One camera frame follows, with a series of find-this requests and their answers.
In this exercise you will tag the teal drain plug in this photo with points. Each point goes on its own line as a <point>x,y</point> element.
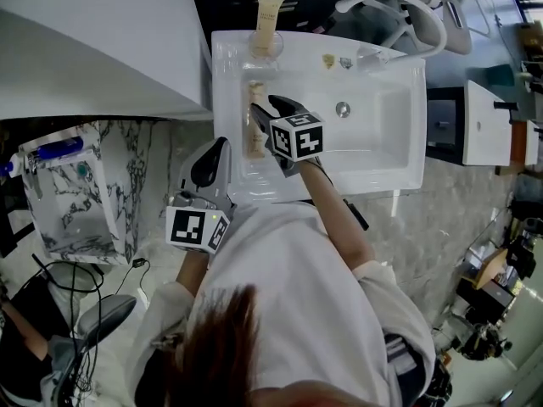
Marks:
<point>81,168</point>

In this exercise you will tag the steel sink stand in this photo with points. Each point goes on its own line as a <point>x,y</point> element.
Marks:
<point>396,202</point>

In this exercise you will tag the black faucet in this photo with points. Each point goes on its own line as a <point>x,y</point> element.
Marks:
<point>505,106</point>

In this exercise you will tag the yellow badge sticker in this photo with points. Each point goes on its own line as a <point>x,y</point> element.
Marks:
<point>327,62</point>

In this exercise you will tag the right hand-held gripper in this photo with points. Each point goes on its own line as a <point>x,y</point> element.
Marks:
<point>307,140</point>

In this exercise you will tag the person's left forearm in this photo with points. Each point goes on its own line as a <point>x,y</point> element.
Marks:
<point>193,271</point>

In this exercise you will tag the clear glass cup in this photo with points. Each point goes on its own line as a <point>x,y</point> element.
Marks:
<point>280,49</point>

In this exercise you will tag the square white sink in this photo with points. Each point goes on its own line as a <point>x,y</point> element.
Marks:
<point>488,129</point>

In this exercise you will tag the wooden round board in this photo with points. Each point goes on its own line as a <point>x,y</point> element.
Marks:
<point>490,269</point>

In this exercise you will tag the blue plastic bottle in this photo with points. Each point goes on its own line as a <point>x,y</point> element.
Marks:
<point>59,147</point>

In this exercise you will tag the teal stool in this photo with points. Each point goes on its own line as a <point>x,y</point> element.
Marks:
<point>500,74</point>

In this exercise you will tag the marble pattern sink cabinet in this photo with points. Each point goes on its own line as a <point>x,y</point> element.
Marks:
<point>123,176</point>

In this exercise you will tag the grey chair base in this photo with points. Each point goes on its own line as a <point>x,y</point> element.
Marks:
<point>106,316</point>

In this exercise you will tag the beige cosmetic tube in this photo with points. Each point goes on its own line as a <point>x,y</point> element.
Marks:
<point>267,19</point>
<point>253,142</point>

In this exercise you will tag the grey badge sticker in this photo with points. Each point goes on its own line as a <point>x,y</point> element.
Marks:
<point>345,62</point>

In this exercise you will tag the person's right forearm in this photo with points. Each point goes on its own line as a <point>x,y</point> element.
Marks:
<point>339,219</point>

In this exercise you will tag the white curved faucet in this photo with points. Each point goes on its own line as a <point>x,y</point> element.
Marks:
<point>432,19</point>

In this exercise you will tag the metal sink drain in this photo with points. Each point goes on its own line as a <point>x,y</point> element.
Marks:
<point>343,109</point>

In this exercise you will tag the narrow white sink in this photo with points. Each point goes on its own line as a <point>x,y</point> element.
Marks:
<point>531,142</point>

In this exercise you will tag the chrome faucet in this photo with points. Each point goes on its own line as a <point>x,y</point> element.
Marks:
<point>35,176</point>

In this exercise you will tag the black box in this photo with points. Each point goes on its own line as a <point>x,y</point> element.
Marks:
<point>488,299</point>

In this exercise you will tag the white bottle with blue cap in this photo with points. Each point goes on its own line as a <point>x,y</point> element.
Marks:
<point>9,165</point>

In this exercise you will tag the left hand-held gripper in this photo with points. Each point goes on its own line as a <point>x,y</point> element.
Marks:
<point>186,229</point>

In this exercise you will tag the black metal sink stand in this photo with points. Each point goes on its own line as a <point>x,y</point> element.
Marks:
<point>443,125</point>

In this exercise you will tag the person's white shirt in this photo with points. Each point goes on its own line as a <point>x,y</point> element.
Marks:
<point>305,295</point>

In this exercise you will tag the large white ceramic sink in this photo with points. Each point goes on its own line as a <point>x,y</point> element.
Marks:
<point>373,159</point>

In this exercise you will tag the wooden sink stand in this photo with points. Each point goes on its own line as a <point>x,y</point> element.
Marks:
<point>517,151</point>

